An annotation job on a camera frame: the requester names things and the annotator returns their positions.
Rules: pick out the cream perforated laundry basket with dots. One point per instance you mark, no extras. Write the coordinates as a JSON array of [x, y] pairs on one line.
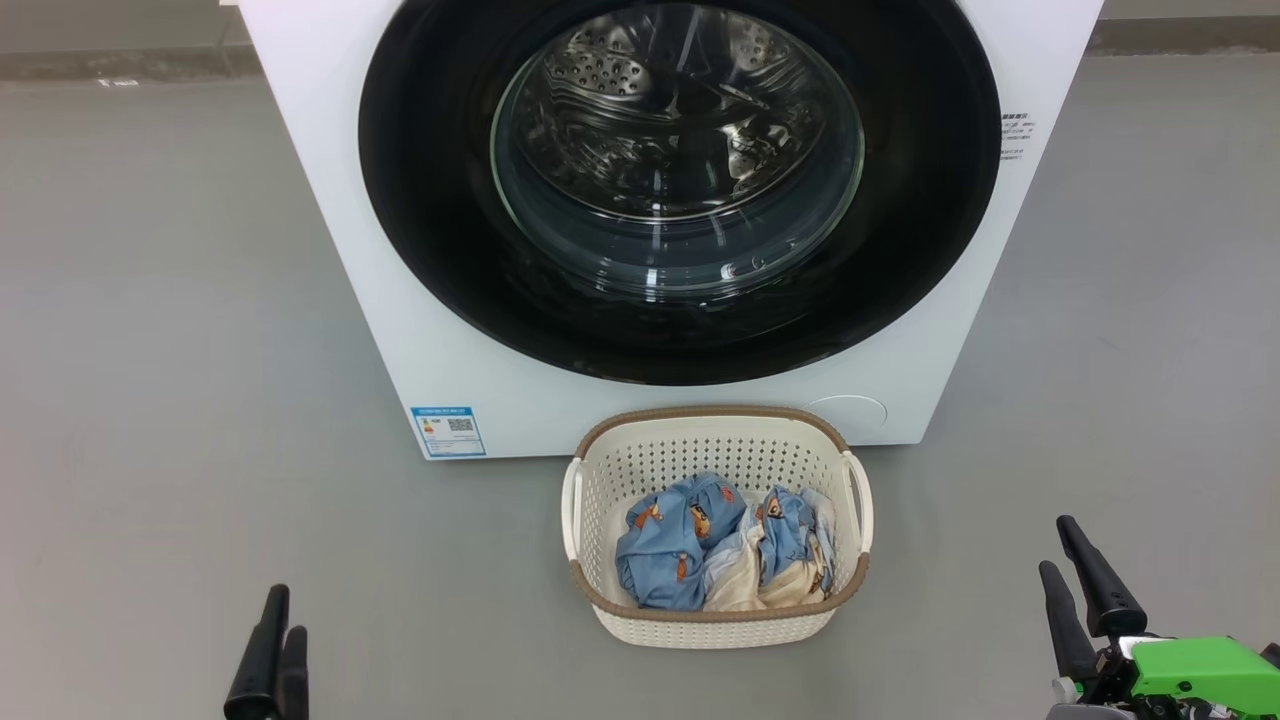
[[700, 440]]

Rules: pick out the black round glass washer door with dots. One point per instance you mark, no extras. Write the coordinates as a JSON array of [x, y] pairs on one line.
[[420, 200]]

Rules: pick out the white front-load washing machine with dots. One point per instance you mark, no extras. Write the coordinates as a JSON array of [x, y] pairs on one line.
[[380, 330]]

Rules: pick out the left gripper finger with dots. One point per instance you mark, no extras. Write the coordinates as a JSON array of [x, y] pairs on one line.
[[260, 670], [295, 680]]

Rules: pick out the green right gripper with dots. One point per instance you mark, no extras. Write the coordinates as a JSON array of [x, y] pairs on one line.
[[1190, 670]]

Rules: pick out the blue energy label sticker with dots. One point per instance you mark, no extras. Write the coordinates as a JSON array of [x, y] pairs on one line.
[[448, 432]]

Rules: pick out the small printed text label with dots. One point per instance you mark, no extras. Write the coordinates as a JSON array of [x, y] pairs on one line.
[[1015, 135]]

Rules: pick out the steel perforated washer drum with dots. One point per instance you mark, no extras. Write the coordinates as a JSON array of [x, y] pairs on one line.
[[620, 70]]

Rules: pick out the blue bear-print garment beige lining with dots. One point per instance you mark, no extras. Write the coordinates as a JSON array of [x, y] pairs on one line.
[[790, 530]]

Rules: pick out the round white filter cover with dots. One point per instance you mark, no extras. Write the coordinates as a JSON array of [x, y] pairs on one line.
[[848, 415]]

